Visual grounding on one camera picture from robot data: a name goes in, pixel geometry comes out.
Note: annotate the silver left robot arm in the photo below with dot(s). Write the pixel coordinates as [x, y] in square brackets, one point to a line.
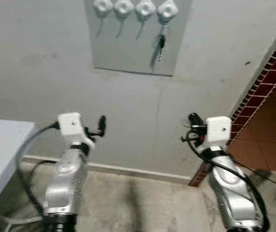
[65, 183]

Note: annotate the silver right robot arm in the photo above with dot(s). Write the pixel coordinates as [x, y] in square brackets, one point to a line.
[230, 193]

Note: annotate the grey hook board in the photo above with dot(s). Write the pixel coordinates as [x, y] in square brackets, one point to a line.
[128, 53]

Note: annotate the light blue plastic table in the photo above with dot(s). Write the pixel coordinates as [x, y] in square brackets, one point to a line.
[2, 154]

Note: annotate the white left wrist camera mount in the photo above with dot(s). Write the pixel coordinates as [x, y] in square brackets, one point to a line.
[72, 125]

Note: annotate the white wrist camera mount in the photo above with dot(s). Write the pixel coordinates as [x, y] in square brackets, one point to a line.
[219, 130]
[72, 125]

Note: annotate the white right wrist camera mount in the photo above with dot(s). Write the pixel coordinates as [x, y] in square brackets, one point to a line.
[219, 130]

